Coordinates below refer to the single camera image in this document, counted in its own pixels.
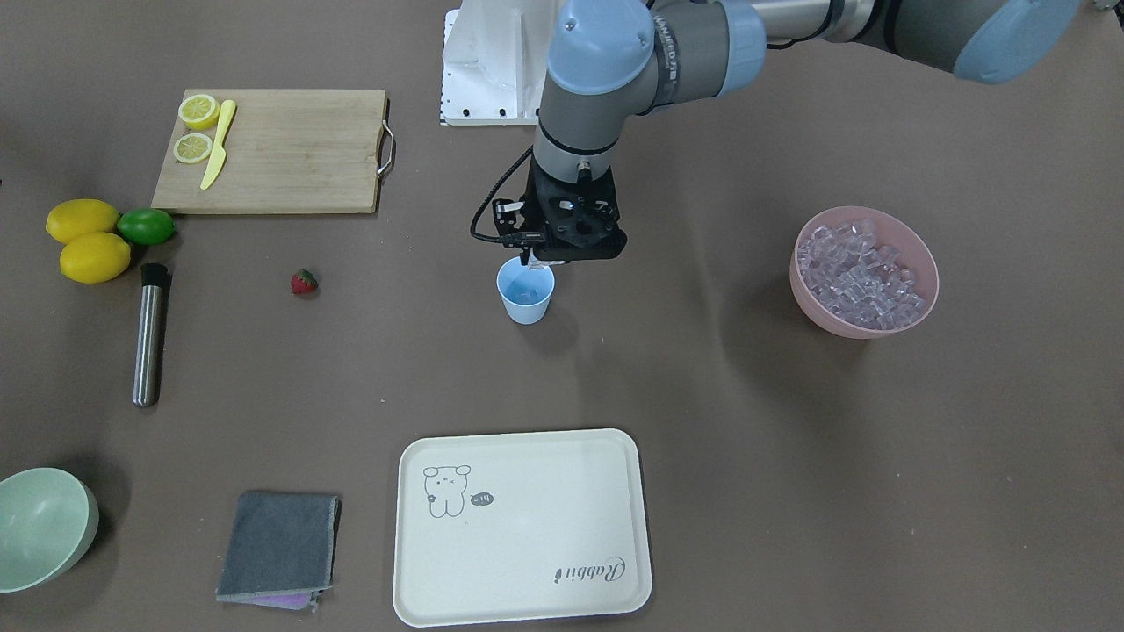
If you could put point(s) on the lemon slice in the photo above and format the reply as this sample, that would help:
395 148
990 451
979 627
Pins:
192 148
199 112

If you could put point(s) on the yellow lemon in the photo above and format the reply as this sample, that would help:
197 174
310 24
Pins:
95 258
76 217

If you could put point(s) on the light blue plastic cup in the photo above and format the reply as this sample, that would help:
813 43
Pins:
525 290

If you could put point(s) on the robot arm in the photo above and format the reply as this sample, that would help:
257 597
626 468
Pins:
609 60

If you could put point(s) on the mint green bowl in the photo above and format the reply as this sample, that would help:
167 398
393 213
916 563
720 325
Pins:
49 519

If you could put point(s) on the clear ice cubes pile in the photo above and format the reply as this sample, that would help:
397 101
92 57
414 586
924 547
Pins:
861 276

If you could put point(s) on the beige rabbit tray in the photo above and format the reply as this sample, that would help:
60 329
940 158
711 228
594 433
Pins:
518 527

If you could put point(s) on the yellow plastic knife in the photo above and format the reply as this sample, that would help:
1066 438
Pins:
217 158

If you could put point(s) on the red strawberry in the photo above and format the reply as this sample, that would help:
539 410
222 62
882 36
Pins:
303 282

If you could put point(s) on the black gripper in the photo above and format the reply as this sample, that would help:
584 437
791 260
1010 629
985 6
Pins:
507 215

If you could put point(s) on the bamboo cutting board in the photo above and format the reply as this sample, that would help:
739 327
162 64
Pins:
289 151

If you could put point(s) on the folded grey cloth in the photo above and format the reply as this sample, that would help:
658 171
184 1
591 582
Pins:
281 550

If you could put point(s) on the steel muddler black tip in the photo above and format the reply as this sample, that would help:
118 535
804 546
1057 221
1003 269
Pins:
155 282

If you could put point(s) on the green lime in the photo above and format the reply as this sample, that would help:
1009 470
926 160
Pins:
146 227

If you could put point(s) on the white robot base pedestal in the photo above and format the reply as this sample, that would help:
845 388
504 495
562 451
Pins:
494 62

